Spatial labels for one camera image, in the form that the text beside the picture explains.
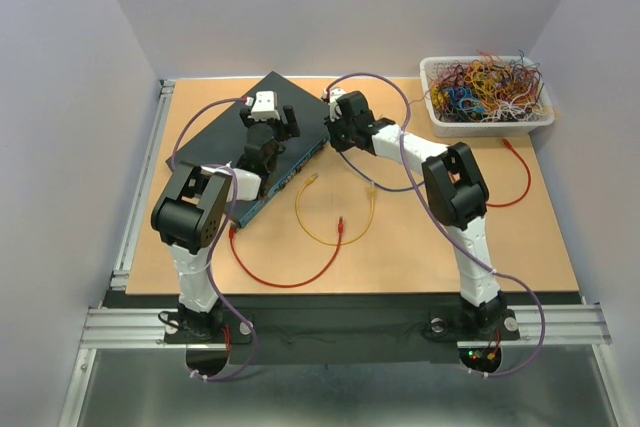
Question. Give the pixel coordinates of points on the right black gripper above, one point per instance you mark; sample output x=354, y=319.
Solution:
x=330, y=123

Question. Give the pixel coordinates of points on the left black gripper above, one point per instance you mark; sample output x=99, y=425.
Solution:
x=287, y=130

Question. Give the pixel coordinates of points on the dark blue network switch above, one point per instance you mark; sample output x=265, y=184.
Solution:
x=223, y=140

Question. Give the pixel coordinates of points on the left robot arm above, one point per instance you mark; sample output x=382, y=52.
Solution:
x=188, y=213

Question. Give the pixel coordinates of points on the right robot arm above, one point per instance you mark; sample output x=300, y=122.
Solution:
x=456, y=195

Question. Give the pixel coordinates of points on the white plastic basket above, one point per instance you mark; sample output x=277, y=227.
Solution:
x=485, y=95

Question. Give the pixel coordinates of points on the black base mat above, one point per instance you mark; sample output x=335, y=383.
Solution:
x=272, y=329

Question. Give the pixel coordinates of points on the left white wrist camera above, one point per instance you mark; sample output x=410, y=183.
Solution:
x=262, y=106

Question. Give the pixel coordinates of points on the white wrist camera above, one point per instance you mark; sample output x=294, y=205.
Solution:
x=330, y=97
x=262, y=106

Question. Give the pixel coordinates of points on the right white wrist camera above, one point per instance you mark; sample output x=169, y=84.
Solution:
x=330, y=97

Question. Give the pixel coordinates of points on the aluminium left side rail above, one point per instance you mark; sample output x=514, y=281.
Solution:
x=122, y=267

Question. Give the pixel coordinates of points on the aluminium rail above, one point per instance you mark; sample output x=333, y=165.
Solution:
x=122, y=267
x=566, y=325

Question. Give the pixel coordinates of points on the aluminium front rail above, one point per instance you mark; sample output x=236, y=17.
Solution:
x=566, y=325

